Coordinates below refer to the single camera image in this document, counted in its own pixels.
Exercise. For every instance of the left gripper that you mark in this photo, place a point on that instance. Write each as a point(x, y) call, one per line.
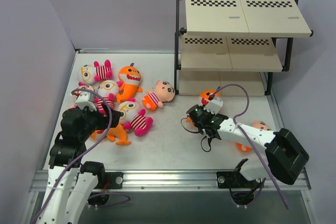
point(111, 118)

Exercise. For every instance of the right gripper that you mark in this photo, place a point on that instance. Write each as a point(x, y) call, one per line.
point(196, 114)

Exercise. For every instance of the orange shark plush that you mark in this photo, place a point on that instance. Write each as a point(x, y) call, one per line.
point(130, 79)
point(203, 100)
point(118, 132)

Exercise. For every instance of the orange shark plush back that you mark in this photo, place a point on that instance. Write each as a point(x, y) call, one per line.
point(130, 79)

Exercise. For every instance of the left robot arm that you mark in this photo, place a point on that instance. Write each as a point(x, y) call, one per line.
point(70, 182)

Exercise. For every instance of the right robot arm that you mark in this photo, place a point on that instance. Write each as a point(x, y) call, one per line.
point(279, 153)

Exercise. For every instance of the cream black three-tier shelf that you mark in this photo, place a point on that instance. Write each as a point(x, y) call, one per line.
point(235, 41)

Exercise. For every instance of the peach boy plush left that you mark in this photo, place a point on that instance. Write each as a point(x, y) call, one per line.
point(77, 93)

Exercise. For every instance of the peach boy plush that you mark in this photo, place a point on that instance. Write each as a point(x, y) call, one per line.
point(163, 92)
point(77, 93)
point(259, 125)

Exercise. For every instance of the peach boy plush right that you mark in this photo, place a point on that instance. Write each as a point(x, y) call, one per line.
point(259, 125)

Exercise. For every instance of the white pink glasses plush middle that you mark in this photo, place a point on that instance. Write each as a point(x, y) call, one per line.
point(108, 90)

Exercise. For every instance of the white pink glasses plush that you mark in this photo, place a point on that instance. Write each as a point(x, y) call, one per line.
point(133, 117)
point(108, 90)

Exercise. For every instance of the white pink glasses plush front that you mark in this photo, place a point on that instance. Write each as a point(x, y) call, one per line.
point(133, 117)

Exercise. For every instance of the peach boy plush centre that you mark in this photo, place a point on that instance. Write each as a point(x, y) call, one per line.
point(163, 92)

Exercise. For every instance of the white pink striped plush back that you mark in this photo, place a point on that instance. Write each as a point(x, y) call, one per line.
point(90, 74)

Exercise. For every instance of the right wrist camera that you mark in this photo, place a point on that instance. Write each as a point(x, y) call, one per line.
point(214, 105)

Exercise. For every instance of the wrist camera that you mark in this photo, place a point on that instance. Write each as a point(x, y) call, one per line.
point(214, 105)
point(84, 99)

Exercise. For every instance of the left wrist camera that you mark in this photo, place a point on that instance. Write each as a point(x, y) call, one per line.
point(84, 99)

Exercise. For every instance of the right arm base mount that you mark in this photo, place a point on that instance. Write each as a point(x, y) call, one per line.
point(225, 180)

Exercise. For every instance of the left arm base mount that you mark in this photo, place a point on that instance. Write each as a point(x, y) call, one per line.
point(113, 180)

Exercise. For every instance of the aluminium front rail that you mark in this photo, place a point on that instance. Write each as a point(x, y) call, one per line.
point(173, 180)

